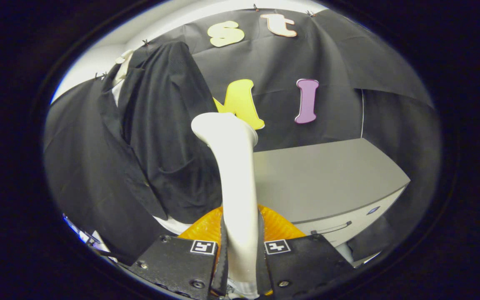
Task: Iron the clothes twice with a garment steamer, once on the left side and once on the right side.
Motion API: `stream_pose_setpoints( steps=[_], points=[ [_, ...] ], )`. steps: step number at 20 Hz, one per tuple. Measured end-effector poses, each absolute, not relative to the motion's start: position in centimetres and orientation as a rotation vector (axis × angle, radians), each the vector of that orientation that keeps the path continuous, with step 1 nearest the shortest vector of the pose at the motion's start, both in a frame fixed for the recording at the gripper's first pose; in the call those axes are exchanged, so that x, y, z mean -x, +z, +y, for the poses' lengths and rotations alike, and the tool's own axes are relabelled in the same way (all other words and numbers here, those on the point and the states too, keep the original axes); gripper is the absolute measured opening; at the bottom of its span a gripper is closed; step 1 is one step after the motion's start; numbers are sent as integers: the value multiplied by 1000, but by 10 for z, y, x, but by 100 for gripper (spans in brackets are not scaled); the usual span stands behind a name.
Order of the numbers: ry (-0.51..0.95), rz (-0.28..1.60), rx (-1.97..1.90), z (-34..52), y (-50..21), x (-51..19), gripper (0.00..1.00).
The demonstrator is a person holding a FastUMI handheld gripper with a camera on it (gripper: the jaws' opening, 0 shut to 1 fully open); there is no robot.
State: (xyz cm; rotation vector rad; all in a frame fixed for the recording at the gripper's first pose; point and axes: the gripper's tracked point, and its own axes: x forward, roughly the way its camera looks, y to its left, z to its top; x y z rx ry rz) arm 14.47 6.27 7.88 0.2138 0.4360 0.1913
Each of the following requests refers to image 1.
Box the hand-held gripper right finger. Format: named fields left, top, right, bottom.
left=257, top=203, right=356, bottom=300

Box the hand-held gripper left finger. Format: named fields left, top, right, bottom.
left=127, top=205, right=230, bottom=300

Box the white shirt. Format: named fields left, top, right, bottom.
left=92, top=75, right=190, bottom=261

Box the white garment steamer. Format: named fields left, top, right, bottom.
left=191, top=112, right=261, bottom=298

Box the black suit jacket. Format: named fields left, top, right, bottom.
left=63, top=41, right=224, bottom=265

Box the grey cabinet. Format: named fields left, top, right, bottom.
left=252, top=137, right=411, bottom=267

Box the black backdrop cloth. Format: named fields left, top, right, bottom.
left=44, top=8, right=440, bottom=263

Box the white plastic hanger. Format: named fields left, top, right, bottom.
left=115, top=50, right=134, bottom=86

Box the thin white wall cable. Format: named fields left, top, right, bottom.
left=360, top=89, right=366, bottom=138

